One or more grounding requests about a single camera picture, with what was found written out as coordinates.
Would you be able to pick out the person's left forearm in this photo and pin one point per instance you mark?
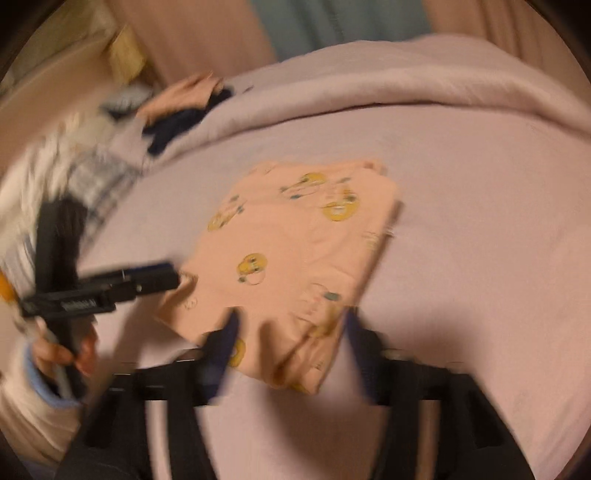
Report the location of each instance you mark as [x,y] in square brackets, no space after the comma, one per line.
[32,406]

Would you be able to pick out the white garment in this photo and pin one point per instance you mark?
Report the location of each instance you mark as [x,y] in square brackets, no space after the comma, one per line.
[60,143]

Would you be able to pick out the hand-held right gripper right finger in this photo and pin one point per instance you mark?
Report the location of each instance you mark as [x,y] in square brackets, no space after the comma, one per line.
[358,355]

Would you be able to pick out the peach cartoon print shirt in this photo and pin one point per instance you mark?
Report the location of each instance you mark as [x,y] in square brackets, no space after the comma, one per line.
[286,258]

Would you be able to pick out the lavender bed sheet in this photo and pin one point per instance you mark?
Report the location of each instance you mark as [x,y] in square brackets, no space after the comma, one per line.
[415,277]

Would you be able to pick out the lavender blanket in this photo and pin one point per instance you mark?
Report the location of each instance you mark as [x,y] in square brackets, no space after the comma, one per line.
[369,78]

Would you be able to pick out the person's left hand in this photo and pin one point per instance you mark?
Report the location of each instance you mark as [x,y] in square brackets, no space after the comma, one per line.
[69,355]

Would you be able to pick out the teal curtain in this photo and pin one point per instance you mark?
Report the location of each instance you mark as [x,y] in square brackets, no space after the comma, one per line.
[337,21]

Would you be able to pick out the folded peach garment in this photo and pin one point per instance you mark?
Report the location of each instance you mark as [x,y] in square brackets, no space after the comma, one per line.
[184,94]

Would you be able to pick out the yellow slatted item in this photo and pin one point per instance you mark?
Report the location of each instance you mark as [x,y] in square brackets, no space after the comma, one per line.
[124,55]

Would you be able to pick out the navy garment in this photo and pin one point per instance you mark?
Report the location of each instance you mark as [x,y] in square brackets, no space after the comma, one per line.
[180,124]

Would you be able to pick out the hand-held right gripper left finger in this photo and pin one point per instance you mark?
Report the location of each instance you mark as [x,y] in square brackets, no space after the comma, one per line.
[226,350]

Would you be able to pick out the orange cloth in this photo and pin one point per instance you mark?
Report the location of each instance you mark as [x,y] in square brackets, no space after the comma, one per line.
[5,288]

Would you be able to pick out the white shelf unit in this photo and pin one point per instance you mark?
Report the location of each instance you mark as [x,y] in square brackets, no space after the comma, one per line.
[55,41]

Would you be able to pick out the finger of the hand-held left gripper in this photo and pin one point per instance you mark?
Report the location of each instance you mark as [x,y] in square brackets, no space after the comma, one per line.
[147,277]

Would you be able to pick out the plaid cloth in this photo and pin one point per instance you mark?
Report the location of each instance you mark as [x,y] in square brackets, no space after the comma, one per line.
[99,184]

